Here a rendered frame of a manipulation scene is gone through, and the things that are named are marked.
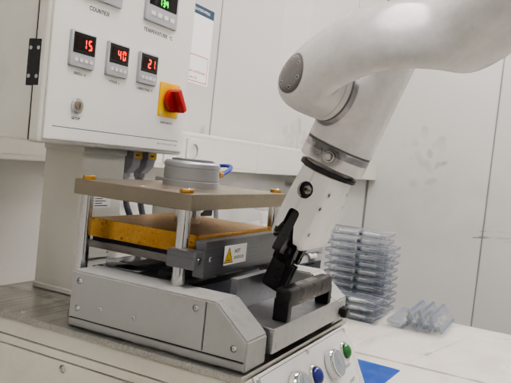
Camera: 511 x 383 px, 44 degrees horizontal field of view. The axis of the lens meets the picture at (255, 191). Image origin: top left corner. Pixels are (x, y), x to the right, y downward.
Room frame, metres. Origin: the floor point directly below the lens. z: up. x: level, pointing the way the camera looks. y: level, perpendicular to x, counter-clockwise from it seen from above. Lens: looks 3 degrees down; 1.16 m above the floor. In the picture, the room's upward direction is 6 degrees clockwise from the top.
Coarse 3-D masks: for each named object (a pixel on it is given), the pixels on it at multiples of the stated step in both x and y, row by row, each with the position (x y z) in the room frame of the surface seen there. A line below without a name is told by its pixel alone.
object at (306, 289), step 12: (324, 276) 0.85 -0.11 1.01; (288, 288) 0.74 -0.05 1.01; (300, 288) 0.76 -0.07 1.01; (312, 288) 0.80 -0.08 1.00; (324, 288) 0.84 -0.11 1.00; (276, 300) 0.74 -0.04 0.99; (288, 300) 0.73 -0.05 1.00; (300, 300) 0.76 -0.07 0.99; (324, 300) 0.86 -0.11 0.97; (276, 312) 0.74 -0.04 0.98; (288, 312) 0.73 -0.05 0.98
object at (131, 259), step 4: (124, 256) 0.87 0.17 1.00; (128, 256) 0.87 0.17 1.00; (132, 256) 0.88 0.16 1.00; (136, 256) 0.88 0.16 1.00; (112, 260) 0.83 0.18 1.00; (116, 260) 0.84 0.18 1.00; (120, 260) 0.84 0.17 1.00; (124, 260) 0.84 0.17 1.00; (128, 260) 0.84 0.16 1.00; (132, 260) 0.85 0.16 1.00; (136, 260) 0.85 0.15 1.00; (140, 260) 0.85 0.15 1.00; (144, 260) 0.86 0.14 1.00; (148, 260) 0.86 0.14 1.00; (152, 260) 0.86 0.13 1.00; (156, 260) 0.87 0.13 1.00; (136, 264) 0.82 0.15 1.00; (140, 264) 0.82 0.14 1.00
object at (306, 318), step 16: (256, 272) 0.82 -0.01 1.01; (240, 288) 0.77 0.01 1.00; (256, 288) 0.81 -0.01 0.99; (256, 304) 0.81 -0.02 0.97; (272, 304) 0.82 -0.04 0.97; (304, 304) 0.84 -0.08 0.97; (320, 304) 0.85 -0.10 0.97; (336, 304) 0.89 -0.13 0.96; (256, 320) 0.73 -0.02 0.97; (272, 320) 0.74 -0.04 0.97; (304, 320) 0.78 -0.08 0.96; (320, 320) 0.84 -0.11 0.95; (272, 336) 0.70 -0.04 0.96; (288, 336) 0.74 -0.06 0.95; (304, 336) 0.79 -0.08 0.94; (272, 352) 0.70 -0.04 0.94
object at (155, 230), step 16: (96, 224) 0.83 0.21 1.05; (112, 224) 0.82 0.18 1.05; (128, 224) 0.81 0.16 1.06; (144, 224) 0.81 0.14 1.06; (160, 224) 0.83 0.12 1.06; (192, 224) 0.87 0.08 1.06; (208, 224) 0.89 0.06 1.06; (224, 224) 0.91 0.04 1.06; (240, 224) 0.93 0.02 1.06; (96, 240) 0.83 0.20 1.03; (112, 240) 0.82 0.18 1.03; (128, 240) 0.81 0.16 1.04; (144, 240) 0.79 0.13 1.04; (160, 240) 0.78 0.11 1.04; (192, 240) 0.76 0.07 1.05; (144, 256) 0.79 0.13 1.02; (160, 256) 0.78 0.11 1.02
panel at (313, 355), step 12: (324, 336) 0.86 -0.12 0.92; (336, 336) 0.90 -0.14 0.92; (312, 348) 0.81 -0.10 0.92; (324, 348) 0.85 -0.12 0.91; (336, 348) 0.88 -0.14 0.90; (288, 360) 0.75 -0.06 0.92; (300, 360) 0.77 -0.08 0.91; (312, 360) 0.80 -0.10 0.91; (324, 360) 0.83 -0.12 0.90; (348, 360) 0.90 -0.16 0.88; (264, 372) 0.69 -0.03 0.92; (276, 372) 0.71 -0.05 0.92; (288, 372) 0.74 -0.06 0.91; (312, 372) 0.78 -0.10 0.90; (324, 372) 0.82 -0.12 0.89; (348, 372) 0.89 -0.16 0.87
